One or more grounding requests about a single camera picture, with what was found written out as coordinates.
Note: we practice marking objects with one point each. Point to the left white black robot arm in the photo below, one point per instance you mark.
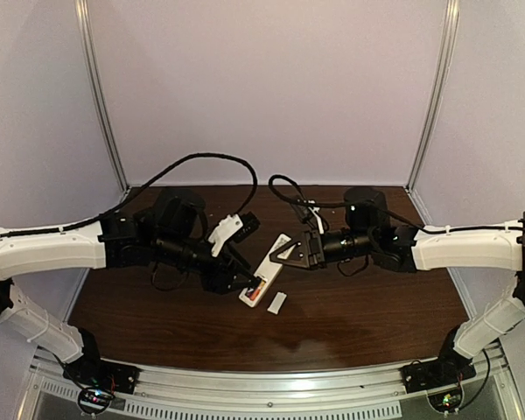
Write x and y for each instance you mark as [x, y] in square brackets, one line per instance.
[173, 231]

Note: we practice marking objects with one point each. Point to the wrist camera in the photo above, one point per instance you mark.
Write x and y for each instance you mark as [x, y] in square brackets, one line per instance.
[311, 217]
[235, 228]

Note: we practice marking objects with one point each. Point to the white remote control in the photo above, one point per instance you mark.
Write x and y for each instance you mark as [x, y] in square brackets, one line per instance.
[267, 270]

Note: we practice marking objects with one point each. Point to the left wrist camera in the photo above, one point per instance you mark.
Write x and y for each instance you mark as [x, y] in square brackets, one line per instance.
[235, 228]

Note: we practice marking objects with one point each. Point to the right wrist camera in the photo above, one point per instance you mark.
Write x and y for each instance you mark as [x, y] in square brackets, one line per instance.
[311, 217]

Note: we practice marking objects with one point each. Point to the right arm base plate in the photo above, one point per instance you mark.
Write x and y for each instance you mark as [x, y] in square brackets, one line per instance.
[431, 374]

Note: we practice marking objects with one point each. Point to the aluminium frame post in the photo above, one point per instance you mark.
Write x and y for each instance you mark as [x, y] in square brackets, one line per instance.
[443, 66]
[83, 18]

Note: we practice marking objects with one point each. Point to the front aluminium rail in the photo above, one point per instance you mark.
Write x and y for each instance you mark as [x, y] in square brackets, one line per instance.
[375, 392]

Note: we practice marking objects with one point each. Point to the white battery cover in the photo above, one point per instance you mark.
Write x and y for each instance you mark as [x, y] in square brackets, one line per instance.
[277, 303]

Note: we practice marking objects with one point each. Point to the left aluminium frame post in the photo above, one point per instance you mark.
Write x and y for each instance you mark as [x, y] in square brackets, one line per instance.
[83, 18]

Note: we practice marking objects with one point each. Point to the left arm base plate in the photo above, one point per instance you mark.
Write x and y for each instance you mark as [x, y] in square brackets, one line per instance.
[107, 375]

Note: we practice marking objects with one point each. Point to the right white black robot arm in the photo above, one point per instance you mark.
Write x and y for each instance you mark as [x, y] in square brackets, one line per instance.
[408, 248]

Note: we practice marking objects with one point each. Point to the right aluminium frame post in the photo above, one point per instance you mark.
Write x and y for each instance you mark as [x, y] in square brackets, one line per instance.
[443, 66]

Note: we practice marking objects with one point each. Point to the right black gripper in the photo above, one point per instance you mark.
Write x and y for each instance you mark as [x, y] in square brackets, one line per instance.
[311, 247]

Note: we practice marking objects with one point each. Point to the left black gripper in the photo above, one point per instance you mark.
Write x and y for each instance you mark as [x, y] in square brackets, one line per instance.
[219, 271]

